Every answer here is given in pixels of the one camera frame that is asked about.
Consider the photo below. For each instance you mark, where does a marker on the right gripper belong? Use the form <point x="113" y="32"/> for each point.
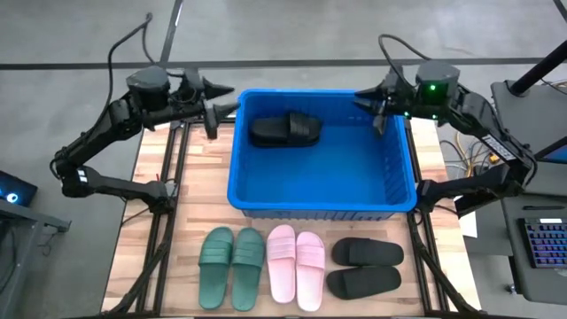
<point x="398" y="99"/>

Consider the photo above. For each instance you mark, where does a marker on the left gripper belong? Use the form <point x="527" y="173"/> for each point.
<point x="190" y="99"/>

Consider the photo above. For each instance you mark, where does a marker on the blue plastic bin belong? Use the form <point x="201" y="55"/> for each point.
<point x="328" y="177"/>

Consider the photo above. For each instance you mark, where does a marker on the green slide sandal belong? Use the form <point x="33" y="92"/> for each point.
<point x="215" y="274"/>
<point x="247" y="274"/>

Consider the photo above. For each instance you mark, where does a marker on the pink slide sandal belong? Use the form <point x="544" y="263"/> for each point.
<point x="280" y="270"/>
<point x="310" y="274"/>

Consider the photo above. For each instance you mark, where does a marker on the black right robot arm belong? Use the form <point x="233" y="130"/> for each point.
<point x="469" y="111"/>

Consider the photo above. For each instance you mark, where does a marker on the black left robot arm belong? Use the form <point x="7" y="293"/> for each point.
<point x="111" y="188"/>

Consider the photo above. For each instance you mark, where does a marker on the dark grey desk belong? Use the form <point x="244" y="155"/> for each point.
<point x="522" y="111"/>

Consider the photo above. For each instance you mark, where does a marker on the white paper sheet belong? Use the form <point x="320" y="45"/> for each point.
<point x="468" y="226"/>

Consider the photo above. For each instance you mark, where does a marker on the black pole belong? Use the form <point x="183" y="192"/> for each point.
<point x="538" y="68"/>

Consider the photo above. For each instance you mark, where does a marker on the computer monitor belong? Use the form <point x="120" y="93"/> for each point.
<point x="556" y="153"/>

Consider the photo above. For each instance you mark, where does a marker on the black device with glowing light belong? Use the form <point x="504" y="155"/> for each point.
<point x="20" y="188"/>

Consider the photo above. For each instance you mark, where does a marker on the backlit black keyboard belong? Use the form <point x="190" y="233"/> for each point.
<point x="549" y="243"/>

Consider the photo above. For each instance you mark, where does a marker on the grey metal stand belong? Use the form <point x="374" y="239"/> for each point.
<point x="17" y="248"/>

